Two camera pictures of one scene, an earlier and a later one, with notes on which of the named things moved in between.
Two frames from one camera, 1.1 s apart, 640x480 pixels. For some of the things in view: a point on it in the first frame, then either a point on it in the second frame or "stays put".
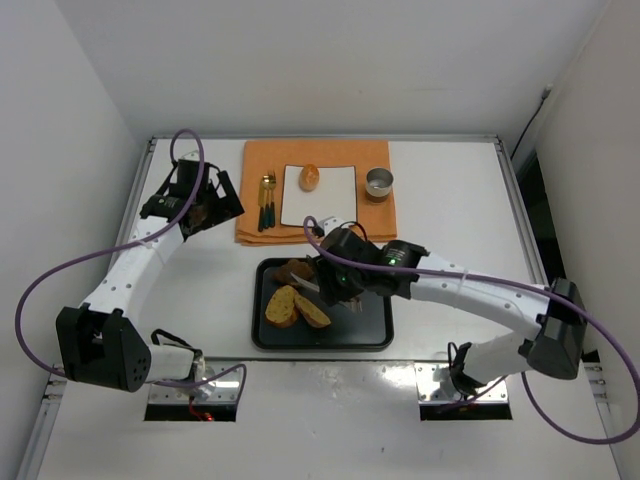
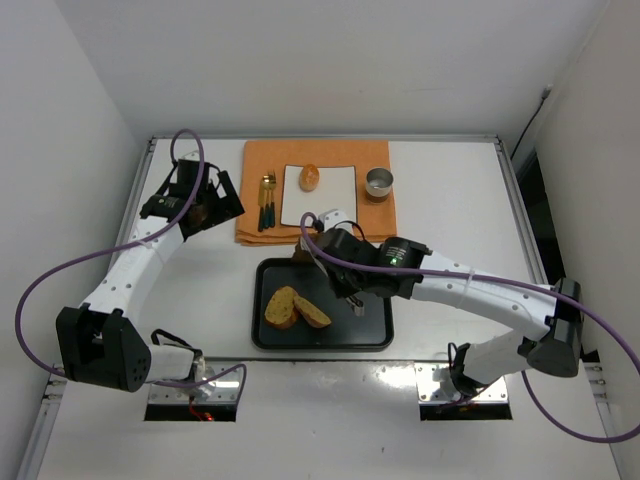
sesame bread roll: x=309 y=177 stays put
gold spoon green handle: x=266 y=184 stays put
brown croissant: x=282 y=275 to x=300 y=255
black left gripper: x=209 y=209 stays put
